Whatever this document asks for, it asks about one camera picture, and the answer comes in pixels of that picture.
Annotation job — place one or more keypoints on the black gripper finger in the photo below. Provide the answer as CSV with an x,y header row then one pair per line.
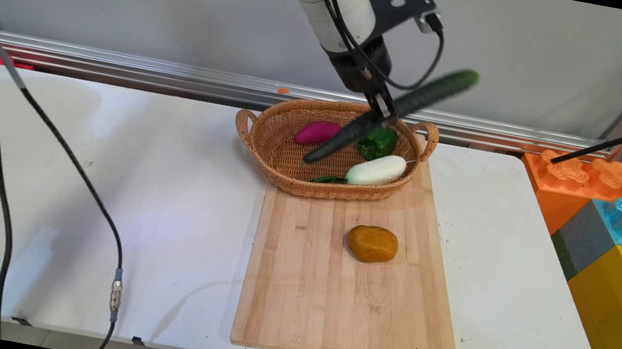
x,y
391,101
377,102

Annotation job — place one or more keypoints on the dark green toy cucumber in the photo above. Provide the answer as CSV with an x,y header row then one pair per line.
x,y
423,95

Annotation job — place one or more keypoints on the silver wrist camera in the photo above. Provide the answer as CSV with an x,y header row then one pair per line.
x,y
431,23

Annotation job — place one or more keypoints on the bamboo cutting board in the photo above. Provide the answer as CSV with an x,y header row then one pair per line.
x,y
316,300

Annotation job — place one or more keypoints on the black tape piece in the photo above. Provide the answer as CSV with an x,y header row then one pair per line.
x,y
138,340
20,321

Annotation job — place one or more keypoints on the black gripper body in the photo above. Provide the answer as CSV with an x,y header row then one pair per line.
x,y
359,67

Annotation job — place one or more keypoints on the small orange piece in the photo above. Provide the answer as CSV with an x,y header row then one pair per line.
x,y
283,91

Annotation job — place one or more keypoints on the grey big building block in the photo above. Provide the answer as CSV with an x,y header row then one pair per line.
x,y
584,240

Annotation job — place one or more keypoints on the white toy radish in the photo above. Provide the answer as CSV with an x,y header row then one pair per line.
x,y
377,170

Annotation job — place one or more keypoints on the woven wicker basket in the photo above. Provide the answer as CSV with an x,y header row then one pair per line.
x,y
278,144

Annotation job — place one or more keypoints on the green toy radish leaf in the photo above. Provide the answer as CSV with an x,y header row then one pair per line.
x,y
329,179

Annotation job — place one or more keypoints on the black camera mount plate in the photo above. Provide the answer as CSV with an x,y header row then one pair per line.
x,y
401,1

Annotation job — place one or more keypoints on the purple toy sweet potato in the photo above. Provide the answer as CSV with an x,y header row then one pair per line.
x,y
317,132

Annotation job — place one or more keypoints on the green toy bell pepper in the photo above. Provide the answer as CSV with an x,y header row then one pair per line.
x,y
379,145

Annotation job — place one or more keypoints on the brown toy potato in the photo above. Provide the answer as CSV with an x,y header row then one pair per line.
x,y
372,244

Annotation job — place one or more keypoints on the aluminium rail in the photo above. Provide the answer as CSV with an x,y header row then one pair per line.
x,y
116,65

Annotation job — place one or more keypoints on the orange big building block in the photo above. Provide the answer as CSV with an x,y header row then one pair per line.
x,y
559,182

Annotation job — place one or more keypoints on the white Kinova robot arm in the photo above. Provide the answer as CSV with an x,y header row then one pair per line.
x,y
332,3

